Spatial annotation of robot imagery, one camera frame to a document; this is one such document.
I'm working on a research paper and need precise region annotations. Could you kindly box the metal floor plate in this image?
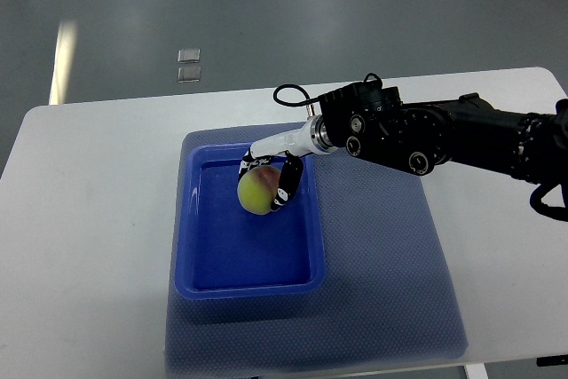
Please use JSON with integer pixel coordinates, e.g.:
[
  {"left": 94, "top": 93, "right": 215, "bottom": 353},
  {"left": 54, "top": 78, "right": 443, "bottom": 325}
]
[
  {"left": 177, "top": 66, "right": 201, "bottom": 83},
  {"left": 177, "top": 48, "right": 201, "bottom": 64}
]

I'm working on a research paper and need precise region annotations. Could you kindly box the yellow-red peach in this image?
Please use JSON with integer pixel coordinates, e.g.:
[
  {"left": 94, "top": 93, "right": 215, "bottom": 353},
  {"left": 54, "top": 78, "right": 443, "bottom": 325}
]
[{"left": 237, "top": 165, "right": 280, "bottom": 215}]

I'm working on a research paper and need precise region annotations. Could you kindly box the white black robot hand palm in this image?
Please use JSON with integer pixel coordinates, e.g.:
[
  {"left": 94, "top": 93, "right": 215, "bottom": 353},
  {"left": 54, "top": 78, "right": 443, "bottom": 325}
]
[{"left": 248, "top": 118, "right": 331, "bottom": 159}]

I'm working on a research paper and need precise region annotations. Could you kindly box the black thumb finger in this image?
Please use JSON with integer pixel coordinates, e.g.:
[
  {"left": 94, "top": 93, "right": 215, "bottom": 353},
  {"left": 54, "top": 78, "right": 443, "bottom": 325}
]
[{"left": 271, "top": 152, "right": 304, "bottom": 212}]

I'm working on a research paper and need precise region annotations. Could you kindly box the lower metal floor plate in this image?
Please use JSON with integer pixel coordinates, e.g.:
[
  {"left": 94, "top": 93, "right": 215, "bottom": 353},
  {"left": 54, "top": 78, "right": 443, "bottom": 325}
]
[{"left": 177, "top": 66, "right": 201, "bottom": 83}]

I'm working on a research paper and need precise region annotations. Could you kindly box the white table leg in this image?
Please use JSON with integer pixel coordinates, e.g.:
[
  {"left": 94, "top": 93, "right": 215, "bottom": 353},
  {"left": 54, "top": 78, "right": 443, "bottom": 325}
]
[{"left": 464, "top": 363, "right": 488, "bottom": 379}]

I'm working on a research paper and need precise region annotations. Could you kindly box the blue plastic tray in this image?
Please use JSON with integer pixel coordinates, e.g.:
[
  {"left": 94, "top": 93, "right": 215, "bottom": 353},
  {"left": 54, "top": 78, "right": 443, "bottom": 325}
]
[{"left": 173, "top": 144, "right": 326, "bottom": 301}]

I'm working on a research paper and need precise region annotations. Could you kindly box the upper metal floor plate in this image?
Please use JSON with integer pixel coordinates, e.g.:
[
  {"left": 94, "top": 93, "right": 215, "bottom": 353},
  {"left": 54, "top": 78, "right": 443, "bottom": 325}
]
[{"left": 177, "top": 48, "right": 201, "bottom": 64}]

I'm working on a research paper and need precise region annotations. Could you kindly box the blue-grey textured mat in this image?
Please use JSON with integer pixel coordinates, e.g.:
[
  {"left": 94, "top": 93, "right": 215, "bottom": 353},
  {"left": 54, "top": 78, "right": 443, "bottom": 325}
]
[{"left": 165, "top": 124, "right": 468, "bottom": 378}]

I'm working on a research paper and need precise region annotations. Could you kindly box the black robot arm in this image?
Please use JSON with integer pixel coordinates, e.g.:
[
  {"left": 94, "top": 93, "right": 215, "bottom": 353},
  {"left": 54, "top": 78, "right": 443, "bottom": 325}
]
[{"left": 239, "top": 73, "right": 567, "bottom": 221}]

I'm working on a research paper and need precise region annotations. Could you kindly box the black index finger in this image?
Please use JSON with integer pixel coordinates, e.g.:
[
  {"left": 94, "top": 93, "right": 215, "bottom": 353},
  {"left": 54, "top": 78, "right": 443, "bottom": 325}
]
[{"left": 238, "top": 151, "right": 272, "bottom": 178}]

